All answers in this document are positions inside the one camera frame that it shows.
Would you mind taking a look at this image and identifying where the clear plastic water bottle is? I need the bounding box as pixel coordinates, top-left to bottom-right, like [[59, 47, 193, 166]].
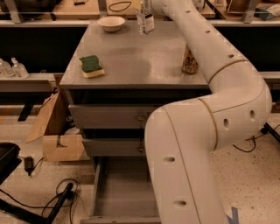
[[136, 0, 154, 35]]

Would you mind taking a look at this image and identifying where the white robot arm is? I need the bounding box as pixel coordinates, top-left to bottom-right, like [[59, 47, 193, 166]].
[[144, 0, 272, 224]]

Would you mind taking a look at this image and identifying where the grey middle drawer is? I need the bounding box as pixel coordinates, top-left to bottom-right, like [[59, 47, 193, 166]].
[[82, 138, 145, 157]]

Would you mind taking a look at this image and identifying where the grey wooden drawer cabinet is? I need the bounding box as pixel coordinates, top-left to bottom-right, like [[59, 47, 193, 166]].
[[59, 20, 214, 224]]

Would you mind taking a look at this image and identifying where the grey top drawer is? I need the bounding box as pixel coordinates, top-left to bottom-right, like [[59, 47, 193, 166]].
[[69, 104, 156, 129]]

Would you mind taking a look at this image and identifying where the grey open bottom drawer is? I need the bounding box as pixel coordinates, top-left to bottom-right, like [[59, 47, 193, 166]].
[[80, 157, 161, 224]]

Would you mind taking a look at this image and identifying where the clear sanitizer bottle right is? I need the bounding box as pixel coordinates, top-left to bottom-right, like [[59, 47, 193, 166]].
[[11, 58, 29, 78]]

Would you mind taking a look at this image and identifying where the clear sanitizer bottle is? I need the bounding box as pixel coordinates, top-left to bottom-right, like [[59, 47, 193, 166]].
[[0, 59, 14, 77], [11, 58, 29, 78]]

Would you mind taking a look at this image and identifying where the clear sanitizer bottle left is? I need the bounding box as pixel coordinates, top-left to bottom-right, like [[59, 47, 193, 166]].
[[0, 59, 14, 77]]

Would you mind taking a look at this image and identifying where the gold soda can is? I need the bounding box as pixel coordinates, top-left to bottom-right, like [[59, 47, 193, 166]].
[[181, 45, 199, 74]]

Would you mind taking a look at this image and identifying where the green and yellow sponge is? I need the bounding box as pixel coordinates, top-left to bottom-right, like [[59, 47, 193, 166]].
[[79, 55, 105, 79]]

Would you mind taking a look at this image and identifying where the brown cardboard box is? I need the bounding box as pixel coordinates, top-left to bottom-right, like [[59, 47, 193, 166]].
[[24, 73, 90, 163]]

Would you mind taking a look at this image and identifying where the white ceramic bowl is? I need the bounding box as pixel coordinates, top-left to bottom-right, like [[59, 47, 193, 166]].
[[97, 16, 125, 32]]

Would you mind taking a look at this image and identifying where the small black adapter left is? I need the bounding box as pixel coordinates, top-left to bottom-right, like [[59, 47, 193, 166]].
[[24, 157, 43, 176]]

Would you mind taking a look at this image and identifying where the black stand leg right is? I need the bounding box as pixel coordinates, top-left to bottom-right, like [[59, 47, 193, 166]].
[[261, 123, 280, 143]]

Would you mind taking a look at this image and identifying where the black chair base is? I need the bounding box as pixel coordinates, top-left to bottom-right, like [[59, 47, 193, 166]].
[[0, 142, 74, 224]]

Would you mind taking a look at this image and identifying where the black floor cable loop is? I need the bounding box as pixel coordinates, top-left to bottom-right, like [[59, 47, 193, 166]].
[[0, 178, 81, 224]]

